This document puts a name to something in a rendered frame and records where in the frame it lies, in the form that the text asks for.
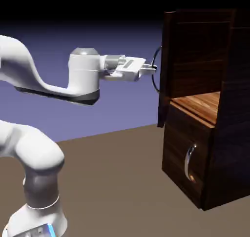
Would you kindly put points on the dark wood cabinet door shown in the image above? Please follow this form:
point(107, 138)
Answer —
point(175, 153)
point(165, 65)

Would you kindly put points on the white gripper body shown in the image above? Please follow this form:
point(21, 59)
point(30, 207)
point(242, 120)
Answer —
point(129, 69)

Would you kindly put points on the dark wood cabinet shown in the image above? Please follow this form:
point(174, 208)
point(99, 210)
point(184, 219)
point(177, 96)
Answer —
point(232, 123)

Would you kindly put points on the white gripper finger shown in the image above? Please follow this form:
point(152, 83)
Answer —
point(146, 71)
point(148, 66)

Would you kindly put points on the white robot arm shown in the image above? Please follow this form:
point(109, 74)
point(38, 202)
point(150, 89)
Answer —
point(84, 73)

